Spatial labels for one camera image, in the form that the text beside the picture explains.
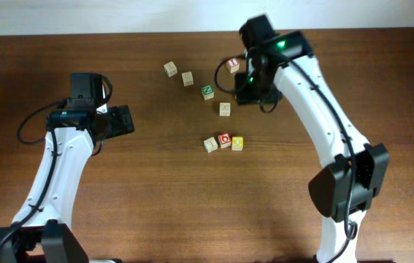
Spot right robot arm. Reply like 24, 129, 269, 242
234, 15, 389, 262

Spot plain wooden letter block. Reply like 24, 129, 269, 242
181, 72, 193, 86

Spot green N block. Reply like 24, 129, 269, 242
201, 85, 215, 100

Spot yellow block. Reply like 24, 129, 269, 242
231, 136, 244, 151

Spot wooden block blue side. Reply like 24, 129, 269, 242
164, 61, 177, 77

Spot wooden Y block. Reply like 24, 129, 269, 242
204, 137, 218, 153

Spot wooden butterfly block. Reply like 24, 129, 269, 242
219, 102, 231, 117

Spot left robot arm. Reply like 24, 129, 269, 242
0, 73, 134, 263

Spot red O block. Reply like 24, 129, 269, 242
218, 133, 231, 148

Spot red I block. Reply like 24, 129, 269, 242
226, 58, 240, 74

